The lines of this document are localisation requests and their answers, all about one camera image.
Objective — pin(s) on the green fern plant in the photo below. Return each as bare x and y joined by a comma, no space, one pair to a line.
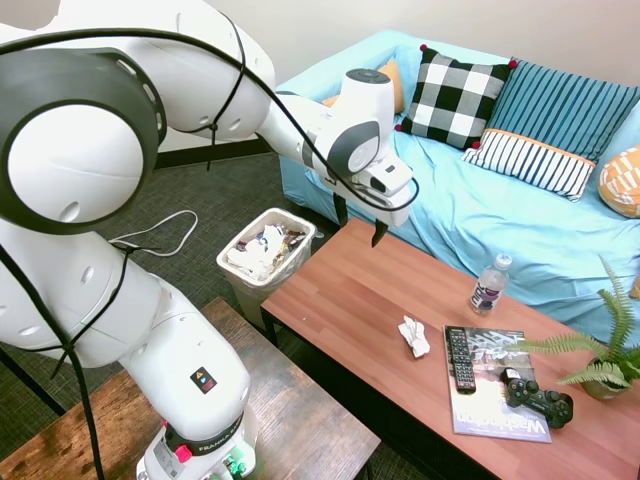
617,310

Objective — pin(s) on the white tissue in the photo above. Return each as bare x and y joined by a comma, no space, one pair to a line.
415,337

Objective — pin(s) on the plain yellow pillow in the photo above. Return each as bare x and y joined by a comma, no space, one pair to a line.
396,87

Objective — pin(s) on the black TV remote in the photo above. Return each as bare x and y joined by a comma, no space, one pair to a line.
461,360

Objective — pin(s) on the blue striped pillow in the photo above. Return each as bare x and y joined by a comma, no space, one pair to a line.
560,110

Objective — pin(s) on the yellow white patterned pillow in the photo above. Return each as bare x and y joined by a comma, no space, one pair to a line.
622,182

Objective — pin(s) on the Washington magazine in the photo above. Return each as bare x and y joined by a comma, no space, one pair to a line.
490,415

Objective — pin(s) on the small black labelled block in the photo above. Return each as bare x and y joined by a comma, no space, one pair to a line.
510,375

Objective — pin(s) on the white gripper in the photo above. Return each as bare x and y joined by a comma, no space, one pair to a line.
395,215

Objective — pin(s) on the crumpled white paper trash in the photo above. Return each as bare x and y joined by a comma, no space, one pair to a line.
260,250

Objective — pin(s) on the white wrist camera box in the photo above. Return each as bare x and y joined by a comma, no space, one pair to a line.
387,175

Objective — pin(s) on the rustic wooden robot table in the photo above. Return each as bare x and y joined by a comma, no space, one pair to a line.
300,425

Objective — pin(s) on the translucent plastic trash bin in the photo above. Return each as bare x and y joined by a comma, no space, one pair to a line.
295,270

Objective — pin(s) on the black game controller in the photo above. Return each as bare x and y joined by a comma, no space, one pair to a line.
537,400

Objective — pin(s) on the clear plastic drink bottle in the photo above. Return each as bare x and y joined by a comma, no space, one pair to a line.
487,290

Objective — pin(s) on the sofa with light blue cover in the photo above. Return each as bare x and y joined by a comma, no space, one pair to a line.
475,215

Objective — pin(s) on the colourful snack wrappers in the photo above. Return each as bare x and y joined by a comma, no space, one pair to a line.
290,239

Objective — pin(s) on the olive plant pot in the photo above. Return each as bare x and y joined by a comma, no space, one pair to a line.
600,390

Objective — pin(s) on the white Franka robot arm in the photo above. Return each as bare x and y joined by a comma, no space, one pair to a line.
175,350

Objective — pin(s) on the orange cushion edge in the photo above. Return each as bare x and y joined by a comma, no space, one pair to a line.
636,287

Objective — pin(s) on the reddish wooden coffee table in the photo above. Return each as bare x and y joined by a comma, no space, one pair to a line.
360,300

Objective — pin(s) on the black white checkered pillow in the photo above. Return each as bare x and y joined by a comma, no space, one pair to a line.
450,100

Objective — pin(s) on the white navy striped pillow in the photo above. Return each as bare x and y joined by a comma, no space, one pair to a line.
535,162

